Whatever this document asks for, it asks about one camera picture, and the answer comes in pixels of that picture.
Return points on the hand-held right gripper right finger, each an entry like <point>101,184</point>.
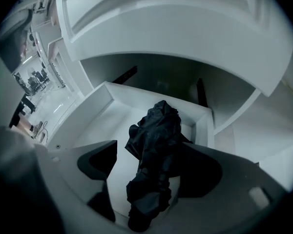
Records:
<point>224,191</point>

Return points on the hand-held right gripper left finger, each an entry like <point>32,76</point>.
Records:
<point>70,174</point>

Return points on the white drawer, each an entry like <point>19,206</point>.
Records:
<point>105,121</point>

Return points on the black garment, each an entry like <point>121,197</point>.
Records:
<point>158,135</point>

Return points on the black table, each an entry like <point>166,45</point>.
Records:
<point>24,106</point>

